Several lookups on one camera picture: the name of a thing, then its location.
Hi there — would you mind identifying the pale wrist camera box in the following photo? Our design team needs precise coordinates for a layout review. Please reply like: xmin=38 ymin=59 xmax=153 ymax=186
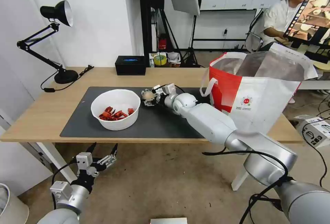
xmin=76 ymin=152 xmax=94 ymax=170
xmin=162 ymin=83 xmax=176 ymax=96

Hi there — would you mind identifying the grey waste bin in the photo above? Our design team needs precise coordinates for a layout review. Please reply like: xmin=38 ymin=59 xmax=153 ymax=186
xmin=0 ymin=182 xmax=30 ymax=224

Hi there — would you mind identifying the white table leg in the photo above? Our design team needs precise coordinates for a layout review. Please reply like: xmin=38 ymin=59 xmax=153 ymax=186
xmin=36 ymin=142 xmax=77 ymax=184
xmin=231 ymin=166 xmax=250 ymax=191

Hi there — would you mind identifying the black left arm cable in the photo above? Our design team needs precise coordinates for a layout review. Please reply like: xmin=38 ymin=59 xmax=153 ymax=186
xmin=51 ymin=157 xmax=79 ymax=209

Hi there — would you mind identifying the red white takeout bag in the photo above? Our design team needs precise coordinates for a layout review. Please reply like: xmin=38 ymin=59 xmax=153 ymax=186
xmin=200 ymin=42 xmax=319 ymax=135

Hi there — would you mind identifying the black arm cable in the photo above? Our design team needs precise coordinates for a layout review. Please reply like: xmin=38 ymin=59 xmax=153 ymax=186
xmin=51 ymin=157 xmax=79 ymax=209
xmin=202 ymin=149 xmax=290 ymax=224

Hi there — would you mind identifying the black lamp power cable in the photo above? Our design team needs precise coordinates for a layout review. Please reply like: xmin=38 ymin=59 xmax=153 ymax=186
xmin=40 ymin=65 xmax=95 ymax=93

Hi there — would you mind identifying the black desk lamp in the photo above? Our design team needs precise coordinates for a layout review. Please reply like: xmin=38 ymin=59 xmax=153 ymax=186
xmin=16 ymin=0 xmax=79 ymax=85

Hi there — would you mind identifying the black tissue box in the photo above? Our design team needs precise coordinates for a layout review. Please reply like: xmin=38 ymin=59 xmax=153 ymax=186
xmin=115 ymin=55 xmax=147 ymax=76

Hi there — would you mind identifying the white printed cardboard box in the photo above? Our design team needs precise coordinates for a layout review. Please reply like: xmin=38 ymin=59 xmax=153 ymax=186
xmin=301 ymin=117 xmax=330 ymax=149

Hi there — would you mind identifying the white robot front shell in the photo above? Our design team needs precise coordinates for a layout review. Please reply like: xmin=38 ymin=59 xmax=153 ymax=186
xmin=150 ymin=217 xmax=188 ymax=224

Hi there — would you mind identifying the black metal rack frame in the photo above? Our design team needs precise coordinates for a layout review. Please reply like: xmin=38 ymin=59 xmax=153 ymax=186
xmin=139 ymin=0 xmax=166 ymax=68

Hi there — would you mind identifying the dark grey desk mat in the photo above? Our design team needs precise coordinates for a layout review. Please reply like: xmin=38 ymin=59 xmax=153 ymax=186
xmin=59 ymin=87 xmax=215 ymax=139

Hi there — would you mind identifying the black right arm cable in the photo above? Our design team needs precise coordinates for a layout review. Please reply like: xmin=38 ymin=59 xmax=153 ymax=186
xmin=202 ymin=149 xmax=290 ymax=224

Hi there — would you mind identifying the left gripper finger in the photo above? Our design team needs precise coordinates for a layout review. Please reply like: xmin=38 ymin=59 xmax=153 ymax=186
xmin=97 ymin=143 xmax=119 ymax=168
xmin=85 ymin=142 xmax=97 ymax=157

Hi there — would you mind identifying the tilted computer monitor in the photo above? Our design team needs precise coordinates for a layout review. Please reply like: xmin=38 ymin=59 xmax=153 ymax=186
xmin=282 ymin=0 xmax=330 ymax=49

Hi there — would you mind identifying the yellow green tape roll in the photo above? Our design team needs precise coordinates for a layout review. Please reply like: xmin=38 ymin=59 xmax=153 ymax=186
xmin=153 ymin=55 xmax=168 ymax=67

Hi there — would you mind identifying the grey office chair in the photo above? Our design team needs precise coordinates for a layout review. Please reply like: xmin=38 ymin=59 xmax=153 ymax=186
xmin=245 ymin=9 xmax=265 ymax=53

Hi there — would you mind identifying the white round bowl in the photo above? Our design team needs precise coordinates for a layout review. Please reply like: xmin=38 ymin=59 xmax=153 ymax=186
xmin=90 ymin=89 xmax=141 ymax=131

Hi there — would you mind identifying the black light stand tripod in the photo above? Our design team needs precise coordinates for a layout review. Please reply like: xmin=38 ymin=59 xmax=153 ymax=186
xmin=180 ymin=14 xmax=201 ymax=68

